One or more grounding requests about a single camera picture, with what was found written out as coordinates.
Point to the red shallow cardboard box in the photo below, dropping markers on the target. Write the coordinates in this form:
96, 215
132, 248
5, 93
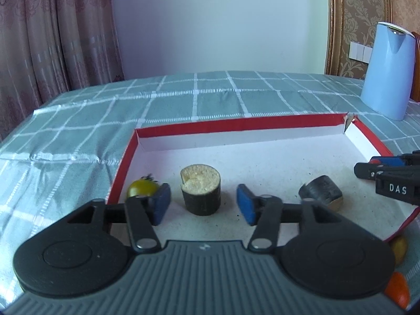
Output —
295, 157

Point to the gold framed wallpaper panel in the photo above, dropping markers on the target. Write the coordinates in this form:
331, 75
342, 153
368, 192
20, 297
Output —
361, 6

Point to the white wall switch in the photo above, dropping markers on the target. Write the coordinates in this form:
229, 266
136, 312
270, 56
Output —
359, 52

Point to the green checked tablecloth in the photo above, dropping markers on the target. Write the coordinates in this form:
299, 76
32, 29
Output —
229, 95

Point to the orange mandarin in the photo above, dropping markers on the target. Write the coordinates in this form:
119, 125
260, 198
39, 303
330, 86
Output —
398, 290

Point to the pink patterned curtain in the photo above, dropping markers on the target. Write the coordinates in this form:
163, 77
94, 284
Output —
49, 39

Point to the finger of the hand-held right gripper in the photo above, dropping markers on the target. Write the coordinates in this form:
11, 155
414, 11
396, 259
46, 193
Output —
390, 160
366, 170

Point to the green tomato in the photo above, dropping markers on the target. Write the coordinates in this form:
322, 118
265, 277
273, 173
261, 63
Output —
141, 188

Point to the wooden chair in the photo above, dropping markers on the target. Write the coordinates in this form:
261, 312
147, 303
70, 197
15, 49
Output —
417, 72

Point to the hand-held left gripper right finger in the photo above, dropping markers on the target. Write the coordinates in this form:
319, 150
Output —
246, 206

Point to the dark eggplant piece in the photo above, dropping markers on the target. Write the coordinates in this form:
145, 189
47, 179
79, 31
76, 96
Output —
320, 188
200, 200

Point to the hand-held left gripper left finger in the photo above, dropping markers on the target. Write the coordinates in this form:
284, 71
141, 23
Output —
160, 203

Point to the blue electric kettle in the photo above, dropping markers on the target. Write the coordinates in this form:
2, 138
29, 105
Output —
387, 72

